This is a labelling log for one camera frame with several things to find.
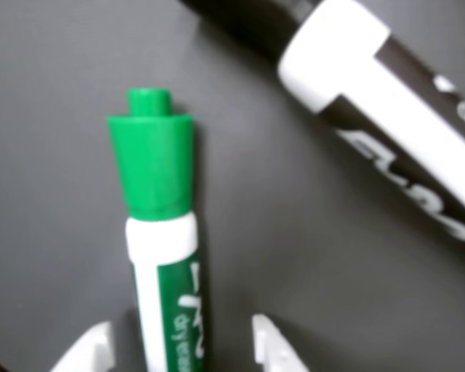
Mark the green dry erase marker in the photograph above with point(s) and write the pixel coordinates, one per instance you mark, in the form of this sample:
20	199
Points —
160	217

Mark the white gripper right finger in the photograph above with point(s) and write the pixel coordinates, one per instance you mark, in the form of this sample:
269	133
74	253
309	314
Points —
273	346

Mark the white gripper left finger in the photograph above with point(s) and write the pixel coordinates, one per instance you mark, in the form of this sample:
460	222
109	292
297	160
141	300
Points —
87	348

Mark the black dry erase marker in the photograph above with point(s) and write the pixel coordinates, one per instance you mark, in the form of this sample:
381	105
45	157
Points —
376	89

